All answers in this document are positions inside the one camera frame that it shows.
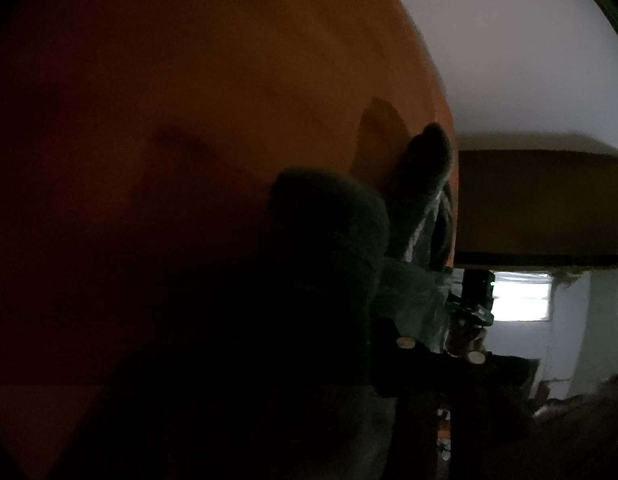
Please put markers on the orange blanket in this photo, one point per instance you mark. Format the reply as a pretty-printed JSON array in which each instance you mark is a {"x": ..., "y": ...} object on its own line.
[{"x": 189, "y": 85}]

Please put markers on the dark green fleece garment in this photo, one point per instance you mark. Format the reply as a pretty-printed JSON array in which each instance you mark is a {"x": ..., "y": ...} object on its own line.
[{"x": 334, "y": 220}]

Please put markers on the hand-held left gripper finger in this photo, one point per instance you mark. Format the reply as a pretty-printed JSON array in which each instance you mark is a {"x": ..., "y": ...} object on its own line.
[{"x": 424, "y": 400}]

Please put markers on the brown wooden door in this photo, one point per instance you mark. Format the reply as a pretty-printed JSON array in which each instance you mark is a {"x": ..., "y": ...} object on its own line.
[{"x": 539, "y": 205}]

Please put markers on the bright window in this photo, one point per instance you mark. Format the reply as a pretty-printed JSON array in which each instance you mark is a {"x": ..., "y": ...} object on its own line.
[{"x": 521, "y": 296}]

